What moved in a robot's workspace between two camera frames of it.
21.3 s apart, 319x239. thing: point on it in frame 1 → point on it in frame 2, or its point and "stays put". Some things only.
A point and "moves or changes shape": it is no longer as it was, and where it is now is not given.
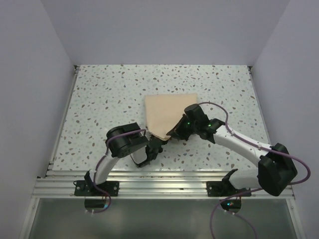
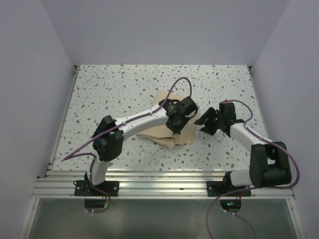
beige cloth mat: x=163 y=112 moves or changes shape
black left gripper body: x=154 y=156 → x=176 y=128
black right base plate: x=225 y=188 stays put
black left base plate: x=86 y=188 stays put
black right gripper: x=177 y=132 → x=208 y=128
